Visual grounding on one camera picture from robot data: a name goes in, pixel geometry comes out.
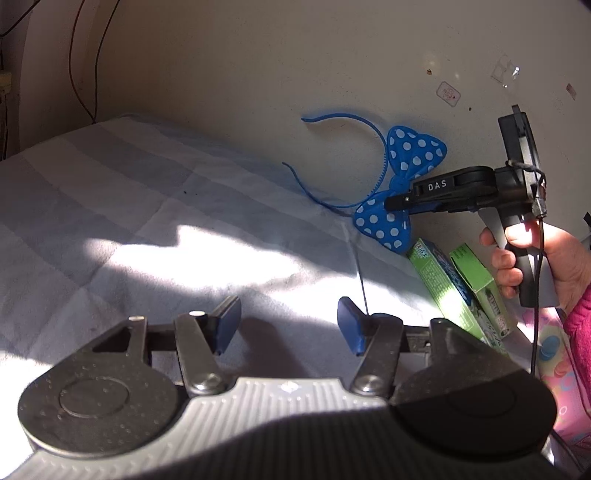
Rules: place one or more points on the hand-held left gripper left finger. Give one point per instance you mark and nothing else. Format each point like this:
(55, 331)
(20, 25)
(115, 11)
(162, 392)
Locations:
(228, 323)

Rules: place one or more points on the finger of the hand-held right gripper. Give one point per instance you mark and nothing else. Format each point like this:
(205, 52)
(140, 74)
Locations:
(401, 204)

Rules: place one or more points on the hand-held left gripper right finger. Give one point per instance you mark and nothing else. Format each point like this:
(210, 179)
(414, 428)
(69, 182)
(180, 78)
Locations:
(348, 323)

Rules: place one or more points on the blue polka dot bow headband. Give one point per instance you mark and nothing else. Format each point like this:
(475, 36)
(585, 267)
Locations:
(411, 147)

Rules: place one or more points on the pink metal tin box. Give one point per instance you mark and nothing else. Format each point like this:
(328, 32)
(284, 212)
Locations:
(554, 350)

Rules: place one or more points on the person's right hand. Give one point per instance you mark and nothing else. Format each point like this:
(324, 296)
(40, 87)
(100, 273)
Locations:
(568, 263)

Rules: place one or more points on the green toothpaste box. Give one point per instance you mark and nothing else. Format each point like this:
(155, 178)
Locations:
(436, 277)
(480, 277)

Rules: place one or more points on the striped bed sheet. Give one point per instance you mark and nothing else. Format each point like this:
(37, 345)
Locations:
(138, 207)

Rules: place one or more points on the dark shelf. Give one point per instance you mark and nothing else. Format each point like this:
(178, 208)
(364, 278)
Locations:
(8, 92)

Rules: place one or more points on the pink outlined wall sticker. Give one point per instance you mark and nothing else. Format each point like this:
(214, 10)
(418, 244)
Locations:
(449, 94)

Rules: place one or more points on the clear wall sticker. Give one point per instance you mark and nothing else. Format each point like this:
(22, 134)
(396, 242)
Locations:
(506, 71)

